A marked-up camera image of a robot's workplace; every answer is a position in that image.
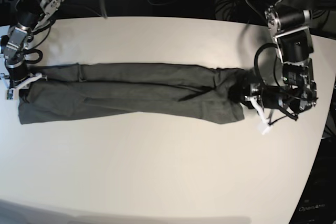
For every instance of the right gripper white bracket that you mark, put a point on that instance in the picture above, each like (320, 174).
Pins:
(19, 76)

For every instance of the black OpenArm box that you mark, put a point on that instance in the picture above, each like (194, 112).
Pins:
(317, 202)

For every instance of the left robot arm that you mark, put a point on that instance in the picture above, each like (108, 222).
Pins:
(289, 24)

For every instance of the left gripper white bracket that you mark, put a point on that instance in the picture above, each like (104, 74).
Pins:
(264, 100)

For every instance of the grey T-shirt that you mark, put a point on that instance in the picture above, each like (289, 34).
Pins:
(76, 92)

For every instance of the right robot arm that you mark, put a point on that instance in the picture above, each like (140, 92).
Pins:
(33, 17)

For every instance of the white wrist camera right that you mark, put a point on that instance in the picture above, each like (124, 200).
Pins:
(12, 94)

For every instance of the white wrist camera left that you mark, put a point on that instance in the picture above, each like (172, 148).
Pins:
(264, 128)

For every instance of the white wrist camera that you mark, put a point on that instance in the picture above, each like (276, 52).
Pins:
(12, 94)
(264, 128)

